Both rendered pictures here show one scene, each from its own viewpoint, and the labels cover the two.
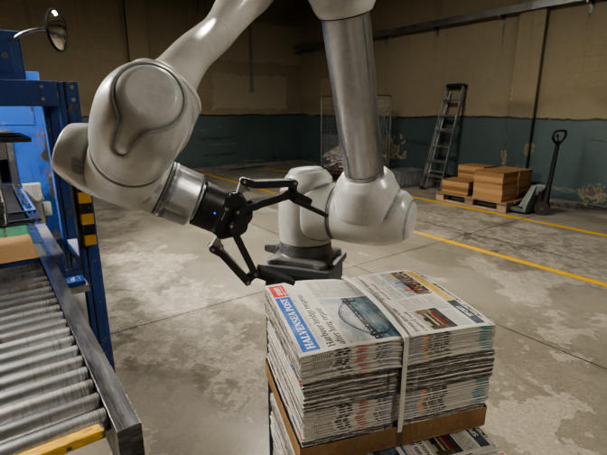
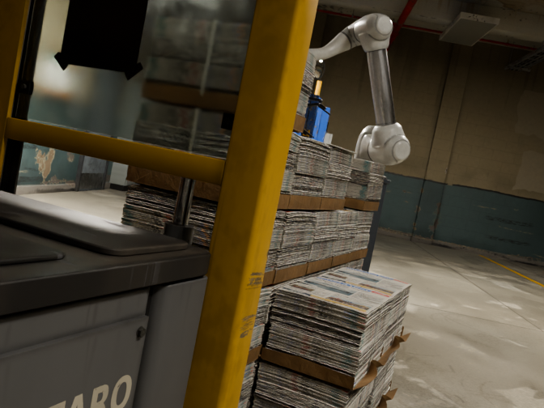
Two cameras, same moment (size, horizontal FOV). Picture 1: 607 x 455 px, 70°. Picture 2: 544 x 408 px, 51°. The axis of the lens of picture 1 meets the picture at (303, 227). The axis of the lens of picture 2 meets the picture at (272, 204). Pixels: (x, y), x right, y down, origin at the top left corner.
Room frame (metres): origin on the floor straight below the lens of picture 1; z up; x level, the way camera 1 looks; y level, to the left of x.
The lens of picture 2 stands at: (-1.49, -1.67, 0.95)
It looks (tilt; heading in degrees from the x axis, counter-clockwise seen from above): 4 degrees down; 40
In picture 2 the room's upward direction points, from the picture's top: 11 degrees clockwise
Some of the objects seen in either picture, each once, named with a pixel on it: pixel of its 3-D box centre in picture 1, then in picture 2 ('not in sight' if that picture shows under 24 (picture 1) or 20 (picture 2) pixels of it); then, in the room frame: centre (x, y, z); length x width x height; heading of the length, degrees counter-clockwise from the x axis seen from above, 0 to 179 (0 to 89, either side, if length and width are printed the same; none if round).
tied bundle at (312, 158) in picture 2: not in sight; (260, 165); (-0.08, -0.41, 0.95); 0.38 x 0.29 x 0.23; 107
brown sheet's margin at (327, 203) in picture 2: not in sight; (287, 193); (0.20, -0.32, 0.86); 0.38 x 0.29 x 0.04; 107
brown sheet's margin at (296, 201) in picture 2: not in sight; (254, 191); (-0.08, -0.41, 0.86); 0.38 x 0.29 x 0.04; 107
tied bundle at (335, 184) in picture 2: not in sight; (291, 172); (0.20, -0.32, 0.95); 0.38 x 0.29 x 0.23; 107
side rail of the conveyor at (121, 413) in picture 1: (75, 326); not in sight; (1.29, 0.75, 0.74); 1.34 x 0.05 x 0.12; 36
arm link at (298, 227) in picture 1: (308, 204); (371, 146); (1.23, -0.02, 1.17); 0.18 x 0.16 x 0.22; 61
